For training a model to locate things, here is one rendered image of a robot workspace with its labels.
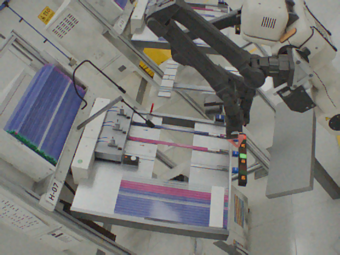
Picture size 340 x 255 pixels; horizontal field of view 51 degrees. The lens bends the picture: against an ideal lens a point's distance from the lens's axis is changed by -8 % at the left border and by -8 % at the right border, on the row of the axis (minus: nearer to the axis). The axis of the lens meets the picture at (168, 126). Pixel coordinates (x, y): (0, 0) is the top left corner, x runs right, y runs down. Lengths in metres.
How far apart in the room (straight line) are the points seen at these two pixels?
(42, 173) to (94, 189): 0.25
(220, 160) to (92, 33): 1.39
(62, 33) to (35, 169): 1.41
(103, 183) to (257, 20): 1.01
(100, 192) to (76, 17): 1.43
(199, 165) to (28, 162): 0.83
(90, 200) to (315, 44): 1.15
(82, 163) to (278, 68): 0.98
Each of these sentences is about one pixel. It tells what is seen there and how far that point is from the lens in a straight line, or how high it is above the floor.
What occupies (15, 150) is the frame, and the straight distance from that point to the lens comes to 1.67.
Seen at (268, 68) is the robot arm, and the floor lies 1.24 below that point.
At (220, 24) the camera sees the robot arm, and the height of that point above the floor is 1.27.
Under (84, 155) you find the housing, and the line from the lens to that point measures 1.80.
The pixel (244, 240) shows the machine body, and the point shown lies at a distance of 2.45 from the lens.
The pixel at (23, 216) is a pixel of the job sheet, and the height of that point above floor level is 1.34.
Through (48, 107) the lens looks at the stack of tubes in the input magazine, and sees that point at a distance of 1.84.
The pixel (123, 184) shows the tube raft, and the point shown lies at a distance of 1.78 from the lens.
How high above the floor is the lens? 1.92
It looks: 28 degrees down
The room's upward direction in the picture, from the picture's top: 49 degrees counter-clockwise
